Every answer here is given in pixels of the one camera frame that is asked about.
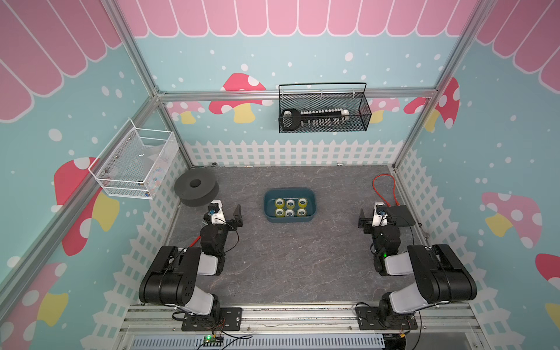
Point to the black wire mesh basket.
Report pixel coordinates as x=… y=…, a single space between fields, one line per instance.
x=323 y=107

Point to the black socket wrench set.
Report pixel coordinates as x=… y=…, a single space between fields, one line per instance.
x=293 y=119

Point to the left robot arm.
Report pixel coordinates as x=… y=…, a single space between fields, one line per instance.
x=171 y=278

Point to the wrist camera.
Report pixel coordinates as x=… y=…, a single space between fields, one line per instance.
x=381 y=211
x=213 y=209

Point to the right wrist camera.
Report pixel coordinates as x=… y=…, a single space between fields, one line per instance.
x=381 y=211

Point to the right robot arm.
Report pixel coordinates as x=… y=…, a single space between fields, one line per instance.
x=439 y=275

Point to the green circuit board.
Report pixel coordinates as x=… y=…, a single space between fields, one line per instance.
x=213 y=340

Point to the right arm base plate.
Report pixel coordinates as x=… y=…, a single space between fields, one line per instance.
x=385 y=321

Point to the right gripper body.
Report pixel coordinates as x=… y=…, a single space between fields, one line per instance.
x=374 y=222

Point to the white wire mesh basket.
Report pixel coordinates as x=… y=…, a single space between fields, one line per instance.
x=136 y=162

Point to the black flat box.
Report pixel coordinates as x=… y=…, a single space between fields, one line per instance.
x=400 y=216

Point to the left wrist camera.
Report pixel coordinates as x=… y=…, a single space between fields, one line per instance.
x=213 y=209

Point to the red handled hex key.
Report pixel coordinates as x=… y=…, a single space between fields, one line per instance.
x=194 y=242

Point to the teal plastic storage box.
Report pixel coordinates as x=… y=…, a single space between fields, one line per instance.
x=289 y=193

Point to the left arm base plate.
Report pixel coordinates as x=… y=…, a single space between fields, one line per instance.
x=228 y=319

